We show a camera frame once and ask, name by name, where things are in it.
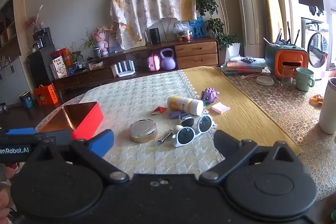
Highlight white and yellow bottle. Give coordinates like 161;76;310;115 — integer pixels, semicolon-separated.
167;95;204;116

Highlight pink tube bottle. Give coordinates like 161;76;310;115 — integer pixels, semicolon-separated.
211;102;231;114

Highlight wooden wall shelf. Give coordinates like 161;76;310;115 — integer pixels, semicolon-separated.
0;0;25;67

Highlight cream curtain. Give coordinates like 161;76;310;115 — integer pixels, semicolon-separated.
228;0;265;58

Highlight cream quilted mat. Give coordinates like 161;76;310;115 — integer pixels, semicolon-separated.
79;70;226;180

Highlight wooden television cabinet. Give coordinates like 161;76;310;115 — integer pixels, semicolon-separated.
51;36;219;98

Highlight white router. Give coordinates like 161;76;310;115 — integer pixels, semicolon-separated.
111;61;136;78

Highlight small potted plant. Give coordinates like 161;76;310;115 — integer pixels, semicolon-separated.
79;30;103;58

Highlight green mug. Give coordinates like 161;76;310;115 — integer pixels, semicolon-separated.
296;67;315;92

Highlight black speaker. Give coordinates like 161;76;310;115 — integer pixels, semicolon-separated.
149;28;161;45

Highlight white round coaster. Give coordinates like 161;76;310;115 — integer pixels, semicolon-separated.
256;75;275;86

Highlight black round jar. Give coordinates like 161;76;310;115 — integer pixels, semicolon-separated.
178;113;195;127

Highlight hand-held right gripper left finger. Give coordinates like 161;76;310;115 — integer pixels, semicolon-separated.
22;129;130;185

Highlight purple bumpy toy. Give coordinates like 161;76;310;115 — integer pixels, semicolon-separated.
201;88;219;104

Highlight stack of books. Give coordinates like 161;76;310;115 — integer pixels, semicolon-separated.
220;56;267;76

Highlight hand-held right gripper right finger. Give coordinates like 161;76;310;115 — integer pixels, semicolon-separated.
199;130;302;185

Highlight white plant pot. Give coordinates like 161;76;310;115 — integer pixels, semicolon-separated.
226;42;240;58

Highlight green and orange utensil holder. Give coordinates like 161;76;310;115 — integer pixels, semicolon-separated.
265;42;309;78

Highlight round metal tin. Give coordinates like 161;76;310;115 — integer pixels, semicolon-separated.
129;119;158;144

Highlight small wooden box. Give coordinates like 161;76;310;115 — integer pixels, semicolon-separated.
88;61;104;71

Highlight white tumbler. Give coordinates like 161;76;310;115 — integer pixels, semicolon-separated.
318;77;336;134

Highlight small orange item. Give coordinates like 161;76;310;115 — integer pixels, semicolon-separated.
309;95;323;107

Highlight silver nail clipper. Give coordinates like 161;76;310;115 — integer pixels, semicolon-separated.
157;130;173;142

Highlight clear plastic bag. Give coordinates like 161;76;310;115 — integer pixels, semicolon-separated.
174;22;191;38

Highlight purple kettlebell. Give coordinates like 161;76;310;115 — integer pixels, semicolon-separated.
159;48;176;70

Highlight printed snack box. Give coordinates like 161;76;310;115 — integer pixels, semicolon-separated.
52;56;68;79

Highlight orange paper bag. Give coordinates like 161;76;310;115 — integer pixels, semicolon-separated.
58;48;72;67

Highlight blue picture box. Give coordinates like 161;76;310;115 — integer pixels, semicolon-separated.
188;17;206;38

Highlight black coffee machine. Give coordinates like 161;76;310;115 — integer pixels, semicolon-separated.
33;27;54;50

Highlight tall green plant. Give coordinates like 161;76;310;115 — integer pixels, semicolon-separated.
196;0;243;50

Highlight white scalloped decor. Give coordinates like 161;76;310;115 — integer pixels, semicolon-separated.
147;18;180;42

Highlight black cabinet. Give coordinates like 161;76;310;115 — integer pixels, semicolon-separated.
27;49;57;88

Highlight white sunglasses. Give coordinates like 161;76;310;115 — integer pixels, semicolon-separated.
172;115;214;148

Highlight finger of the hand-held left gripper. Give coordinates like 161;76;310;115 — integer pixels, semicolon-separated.
33;130;73;147
0;128;36;136

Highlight orange gift box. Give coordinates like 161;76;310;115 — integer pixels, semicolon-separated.
33;84;59;106

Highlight teal bucket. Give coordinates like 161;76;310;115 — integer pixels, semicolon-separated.
19;91;34;109

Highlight clear glass cup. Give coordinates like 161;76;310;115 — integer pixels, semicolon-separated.
280;65;296;87

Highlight red tin box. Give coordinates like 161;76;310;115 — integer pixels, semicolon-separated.
39;101;104;140

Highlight white washing machine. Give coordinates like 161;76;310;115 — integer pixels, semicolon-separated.
301;17;330;80

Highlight pink doll figure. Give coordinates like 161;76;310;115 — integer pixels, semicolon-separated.
93;27;109;55

